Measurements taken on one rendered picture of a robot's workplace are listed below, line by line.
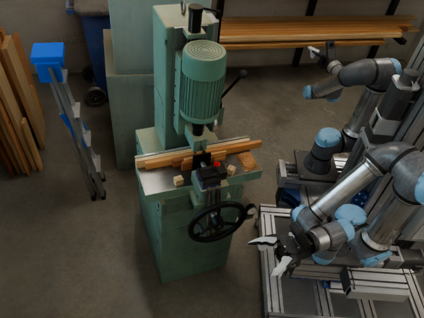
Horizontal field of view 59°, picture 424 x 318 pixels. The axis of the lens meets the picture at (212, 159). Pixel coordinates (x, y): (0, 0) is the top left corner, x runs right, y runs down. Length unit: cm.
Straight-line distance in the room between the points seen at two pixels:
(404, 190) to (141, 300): 167
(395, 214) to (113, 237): 185
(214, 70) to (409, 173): 77
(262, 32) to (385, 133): 233
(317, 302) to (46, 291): 160
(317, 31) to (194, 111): 261
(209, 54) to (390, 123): 77
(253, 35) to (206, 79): 229
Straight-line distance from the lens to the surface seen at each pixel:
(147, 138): 214
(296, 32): 392
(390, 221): 148
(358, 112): 196
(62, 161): 323
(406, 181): 135
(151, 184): 177
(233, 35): 369
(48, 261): 268
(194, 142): 174
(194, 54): 149
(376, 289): 191
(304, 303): 234
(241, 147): 195
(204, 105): 157
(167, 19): 170
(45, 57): 220
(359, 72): 178
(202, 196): 170
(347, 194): 140
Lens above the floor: 223
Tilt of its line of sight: 45 degrees down
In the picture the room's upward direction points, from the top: 8 degrees clockwise
